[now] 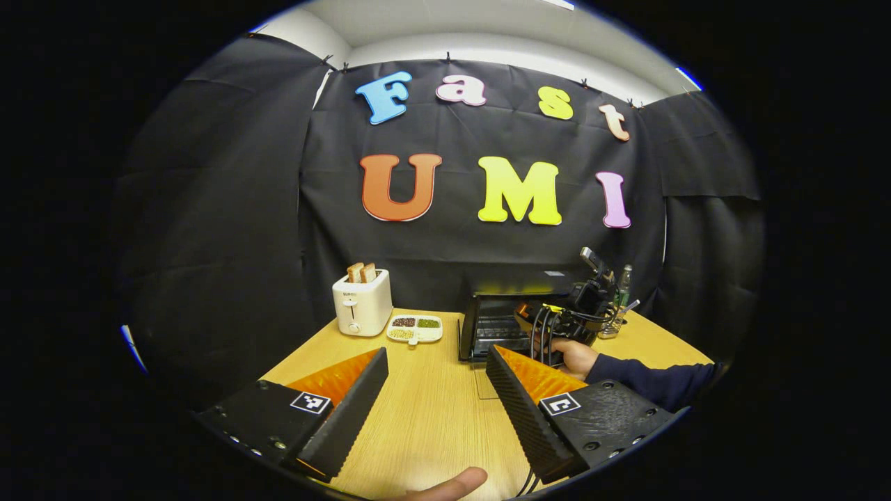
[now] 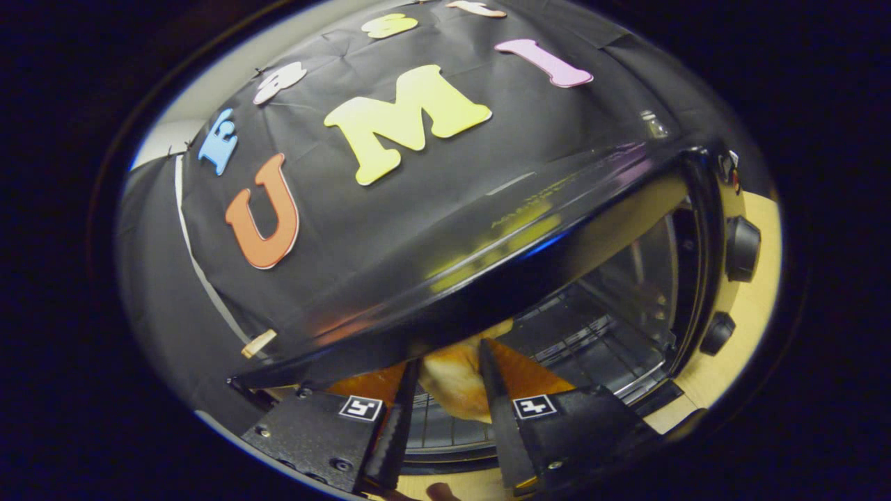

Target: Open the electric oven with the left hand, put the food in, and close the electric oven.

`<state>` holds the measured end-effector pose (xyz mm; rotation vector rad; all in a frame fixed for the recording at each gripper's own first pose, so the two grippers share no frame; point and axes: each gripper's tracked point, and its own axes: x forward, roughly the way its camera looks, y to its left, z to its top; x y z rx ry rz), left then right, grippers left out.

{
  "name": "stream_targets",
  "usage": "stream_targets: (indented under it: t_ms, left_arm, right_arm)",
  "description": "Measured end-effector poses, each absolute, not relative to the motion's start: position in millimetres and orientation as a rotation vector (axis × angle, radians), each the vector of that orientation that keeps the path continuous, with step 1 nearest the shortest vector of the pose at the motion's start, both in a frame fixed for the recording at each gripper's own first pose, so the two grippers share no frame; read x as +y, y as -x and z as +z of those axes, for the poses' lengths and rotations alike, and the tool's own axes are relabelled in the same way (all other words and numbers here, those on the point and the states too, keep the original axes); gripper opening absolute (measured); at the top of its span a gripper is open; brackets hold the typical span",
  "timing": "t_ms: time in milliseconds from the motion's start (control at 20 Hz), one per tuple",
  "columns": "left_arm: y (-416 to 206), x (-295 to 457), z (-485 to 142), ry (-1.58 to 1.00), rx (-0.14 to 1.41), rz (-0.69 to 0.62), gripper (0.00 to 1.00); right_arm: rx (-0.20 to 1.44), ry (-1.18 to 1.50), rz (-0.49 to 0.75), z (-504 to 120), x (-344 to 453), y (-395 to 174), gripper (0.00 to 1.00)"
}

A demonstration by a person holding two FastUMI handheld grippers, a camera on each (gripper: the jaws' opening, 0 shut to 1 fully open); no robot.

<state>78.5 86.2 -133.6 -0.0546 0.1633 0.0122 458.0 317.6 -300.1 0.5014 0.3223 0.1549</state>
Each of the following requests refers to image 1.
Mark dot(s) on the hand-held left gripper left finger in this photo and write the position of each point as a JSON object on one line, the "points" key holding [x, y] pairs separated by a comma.
{"points": [[351, 414]]}

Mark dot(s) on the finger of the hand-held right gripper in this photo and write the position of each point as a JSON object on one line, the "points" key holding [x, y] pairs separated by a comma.
{"points": [[530, 316]]}

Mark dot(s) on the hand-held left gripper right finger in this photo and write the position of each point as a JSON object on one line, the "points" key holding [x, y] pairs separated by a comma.
{"points": [[518, 410]]}

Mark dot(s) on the black electric oven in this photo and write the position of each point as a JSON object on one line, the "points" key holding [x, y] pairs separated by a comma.
{"points": [[491, 327]]}

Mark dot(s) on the blue striped straw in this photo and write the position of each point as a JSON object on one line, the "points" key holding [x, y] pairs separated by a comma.
{"points": [[631, 306]]}

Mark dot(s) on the white sectioned dish with grains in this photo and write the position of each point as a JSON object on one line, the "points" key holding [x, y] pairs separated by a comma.
{"points": [[415, 328]]}

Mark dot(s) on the white toaster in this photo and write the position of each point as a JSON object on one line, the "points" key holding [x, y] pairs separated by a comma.
{"points": [[362, 306]]}

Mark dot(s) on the toast bread slice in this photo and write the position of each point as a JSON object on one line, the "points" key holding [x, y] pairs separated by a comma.
{"points": [[369, 272], [354, 273]]}

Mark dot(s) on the black backdrop cloth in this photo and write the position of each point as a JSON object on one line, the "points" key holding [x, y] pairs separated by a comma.
{"points": [[230, 243]]}

